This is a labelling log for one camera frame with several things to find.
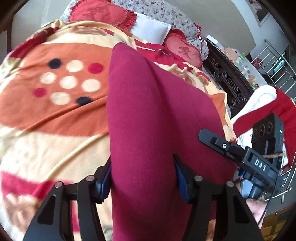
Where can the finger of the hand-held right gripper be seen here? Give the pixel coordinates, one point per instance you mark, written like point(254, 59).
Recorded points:
point(219, 144)

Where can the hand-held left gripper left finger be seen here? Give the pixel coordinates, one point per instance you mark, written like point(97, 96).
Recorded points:
point(105, 184)

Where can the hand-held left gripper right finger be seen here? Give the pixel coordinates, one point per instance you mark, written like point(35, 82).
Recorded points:
point(182, 185)

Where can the maroon sweater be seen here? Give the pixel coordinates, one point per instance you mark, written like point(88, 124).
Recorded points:
point(150, 115)

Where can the person's right hand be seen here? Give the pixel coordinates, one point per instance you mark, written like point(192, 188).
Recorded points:
point(255, 209)

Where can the red and white cloth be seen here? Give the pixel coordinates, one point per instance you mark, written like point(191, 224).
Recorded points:
point(254, 111)

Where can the dark carved wooden headboard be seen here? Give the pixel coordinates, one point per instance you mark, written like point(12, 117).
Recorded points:
point(226, 78)

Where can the pile of colourful sundries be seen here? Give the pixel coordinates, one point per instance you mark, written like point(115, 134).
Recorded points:
point(242, 64)

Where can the printed fleece blanket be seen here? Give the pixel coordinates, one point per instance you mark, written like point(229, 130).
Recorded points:
point(46, 115)

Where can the floral cushion with red frill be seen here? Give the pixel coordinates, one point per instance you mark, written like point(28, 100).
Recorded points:
point(201, 46)

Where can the red heart pillow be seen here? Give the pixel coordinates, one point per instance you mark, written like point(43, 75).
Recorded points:
point(99, 11)
point(182, 48)

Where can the metal railing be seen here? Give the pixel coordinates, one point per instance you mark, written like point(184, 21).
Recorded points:
point(275, 49)

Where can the white pillow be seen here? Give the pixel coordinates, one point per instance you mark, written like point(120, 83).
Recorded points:
point(150, 27)

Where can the floral pillow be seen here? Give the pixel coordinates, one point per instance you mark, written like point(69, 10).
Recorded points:
point(166, 14)

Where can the framed wall picture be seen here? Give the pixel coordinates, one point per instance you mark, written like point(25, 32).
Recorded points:
point(259, 10)

